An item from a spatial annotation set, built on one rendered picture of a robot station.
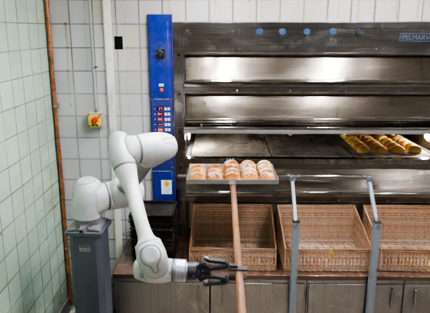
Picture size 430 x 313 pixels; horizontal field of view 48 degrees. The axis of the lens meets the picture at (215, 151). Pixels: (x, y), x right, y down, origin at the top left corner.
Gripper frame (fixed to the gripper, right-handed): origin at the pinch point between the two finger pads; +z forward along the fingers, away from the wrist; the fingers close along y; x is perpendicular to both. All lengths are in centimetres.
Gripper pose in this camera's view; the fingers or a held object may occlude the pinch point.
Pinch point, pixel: (238, 272)
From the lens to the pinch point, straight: 199.9
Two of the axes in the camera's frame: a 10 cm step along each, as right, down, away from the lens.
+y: -0.2, 9.6, 2.9
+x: -0.2, 2.9, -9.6
